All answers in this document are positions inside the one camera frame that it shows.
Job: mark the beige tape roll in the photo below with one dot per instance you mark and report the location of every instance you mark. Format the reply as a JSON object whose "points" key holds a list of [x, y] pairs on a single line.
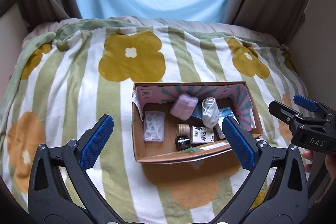
{"points": [[183, 130]]}

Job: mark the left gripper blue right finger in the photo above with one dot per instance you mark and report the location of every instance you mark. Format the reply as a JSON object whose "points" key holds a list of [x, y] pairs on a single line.
{"points": [[241, 141]]}

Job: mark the person's right hand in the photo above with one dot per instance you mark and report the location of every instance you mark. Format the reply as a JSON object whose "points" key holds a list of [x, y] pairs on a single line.
{"points": [[315, 163]]}

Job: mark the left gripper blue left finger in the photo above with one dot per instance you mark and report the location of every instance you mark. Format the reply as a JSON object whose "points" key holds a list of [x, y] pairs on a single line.
{"points": [[94, 140]]}

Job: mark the clear floss pick box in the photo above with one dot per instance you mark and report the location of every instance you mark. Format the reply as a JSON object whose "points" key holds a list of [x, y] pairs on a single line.
{"points": [[154, 126]]}

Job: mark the pink towel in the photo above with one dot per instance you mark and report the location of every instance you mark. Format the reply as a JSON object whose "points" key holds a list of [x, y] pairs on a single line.
{"points": [[184, 106]]}

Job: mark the white sock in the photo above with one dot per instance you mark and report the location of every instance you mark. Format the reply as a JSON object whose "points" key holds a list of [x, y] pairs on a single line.
{"points": [[210, 112]]}

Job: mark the small blue box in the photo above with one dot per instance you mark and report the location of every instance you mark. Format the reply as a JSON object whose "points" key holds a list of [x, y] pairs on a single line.
{"points": [[197, 113]]}

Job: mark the cardboard box pink lining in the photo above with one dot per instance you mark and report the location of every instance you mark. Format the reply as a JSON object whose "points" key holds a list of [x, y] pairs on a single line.
{"points": [[160, 97]]}

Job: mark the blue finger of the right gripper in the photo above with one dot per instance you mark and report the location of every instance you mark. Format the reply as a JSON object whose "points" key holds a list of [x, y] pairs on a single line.
{"points": [[306, 103], [284, 114]]}

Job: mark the white floral pattern box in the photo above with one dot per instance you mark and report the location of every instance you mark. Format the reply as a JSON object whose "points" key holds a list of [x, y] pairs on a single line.
{"points": [[201, 135]]}

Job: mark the floral striped green blanket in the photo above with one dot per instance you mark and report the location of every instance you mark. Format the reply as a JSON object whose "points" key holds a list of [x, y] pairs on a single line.
{"points": [[71, 73]]}

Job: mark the black cosmetic cream jar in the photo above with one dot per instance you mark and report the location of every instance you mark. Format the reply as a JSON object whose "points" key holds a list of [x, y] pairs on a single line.
{"points": [[182, 142]]}

